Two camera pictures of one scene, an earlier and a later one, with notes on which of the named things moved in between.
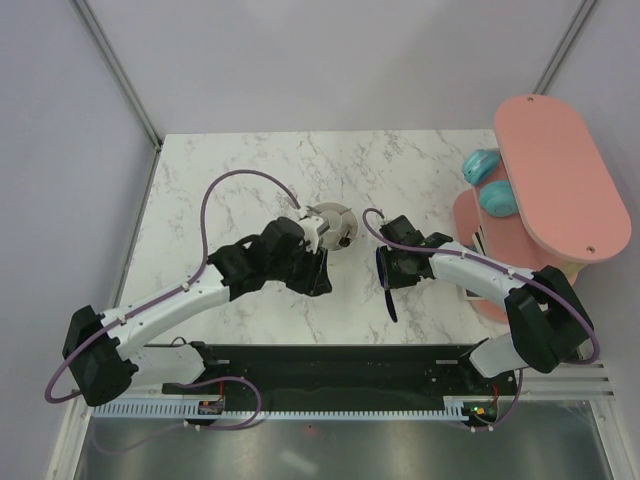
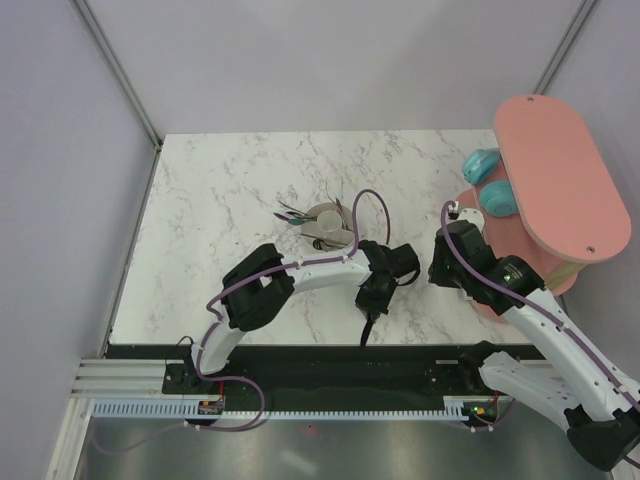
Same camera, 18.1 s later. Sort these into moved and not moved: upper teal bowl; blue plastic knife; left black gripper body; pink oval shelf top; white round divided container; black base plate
Moved: left black gripper body; blue plastic knife
Not moved: black base plate; pink oval shelf top; white round divided container; upper teal bowl
